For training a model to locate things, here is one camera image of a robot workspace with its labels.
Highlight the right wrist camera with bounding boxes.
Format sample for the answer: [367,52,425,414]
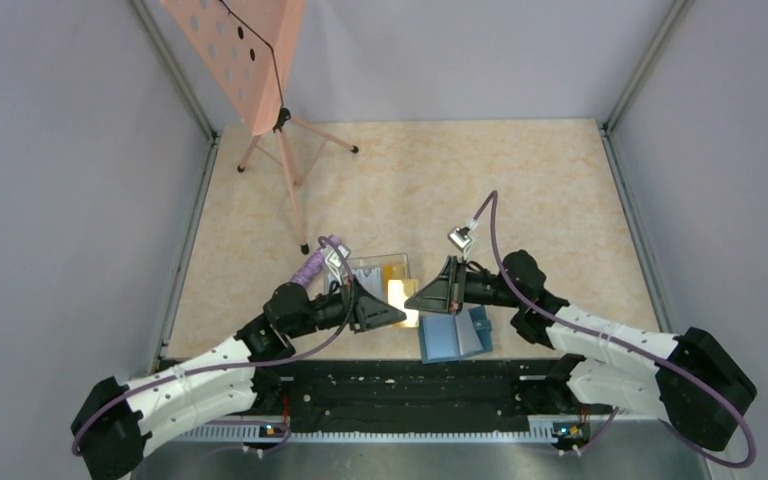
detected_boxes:
[447,222,477,259]

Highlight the gold credit card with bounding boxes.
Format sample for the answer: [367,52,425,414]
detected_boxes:
[387,279,419,329]

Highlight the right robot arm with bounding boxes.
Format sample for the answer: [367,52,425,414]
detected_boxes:
[405,250,757,452]

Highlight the clear plastic card box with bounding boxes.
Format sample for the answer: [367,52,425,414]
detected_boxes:
[323,253,411,302]

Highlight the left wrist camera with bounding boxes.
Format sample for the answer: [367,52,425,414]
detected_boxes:
[323,245,351,276]

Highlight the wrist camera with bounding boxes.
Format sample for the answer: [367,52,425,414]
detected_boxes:
[447,222,477,259]
[323,245,351,276]

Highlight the silver credit card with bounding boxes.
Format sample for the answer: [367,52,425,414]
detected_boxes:
[353,267,383,296]

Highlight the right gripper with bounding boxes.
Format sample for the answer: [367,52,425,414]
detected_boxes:
[405,256,523,314]

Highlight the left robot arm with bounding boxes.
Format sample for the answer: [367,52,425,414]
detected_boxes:
[70,279,406,479]

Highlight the purple glitter microphone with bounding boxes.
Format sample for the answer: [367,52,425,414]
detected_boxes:
[290,235,342,288]

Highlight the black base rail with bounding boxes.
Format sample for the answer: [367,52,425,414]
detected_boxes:
[152,356,683,439]

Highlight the pink music stand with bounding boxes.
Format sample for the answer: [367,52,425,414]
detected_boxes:
[161,0,359,255]

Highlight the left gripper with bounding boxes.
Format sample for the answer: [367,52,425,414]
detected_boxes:
[286,273,406,338]

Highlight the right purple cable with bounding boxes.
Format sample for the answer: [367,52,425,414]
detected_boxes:
[473,190,758,470]

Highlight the blue leather card holder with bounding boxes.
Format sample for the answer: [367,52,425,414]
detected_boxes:
[418,306,494,364]

